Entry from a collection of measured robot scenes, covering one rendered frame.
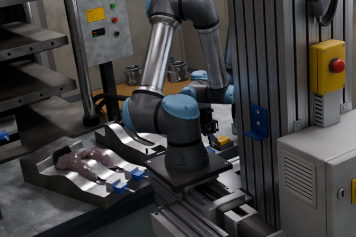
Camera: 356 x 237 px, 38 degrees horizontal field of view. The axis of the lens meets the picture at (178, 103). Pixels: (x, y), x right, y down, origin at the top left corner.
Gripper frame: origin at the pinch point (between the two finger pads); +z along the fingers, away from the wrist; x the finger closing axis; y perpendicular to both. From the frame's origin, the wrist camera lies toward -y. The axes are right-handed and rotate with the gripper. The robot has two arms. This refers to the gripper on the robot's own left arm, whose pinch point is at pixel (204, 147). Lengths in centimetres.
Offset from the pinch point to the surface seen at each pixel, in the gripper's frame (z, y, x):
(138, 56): 53, -336, 161
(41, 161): -6, -31, -63
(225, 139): 1.0, -0.9, 13.0
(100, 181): -0.5, -6.1, -48.4
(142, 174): -1.7, 4.2, -34.6
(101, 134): -1, -48, -26
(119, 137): -5.2, -28.8, -25.8
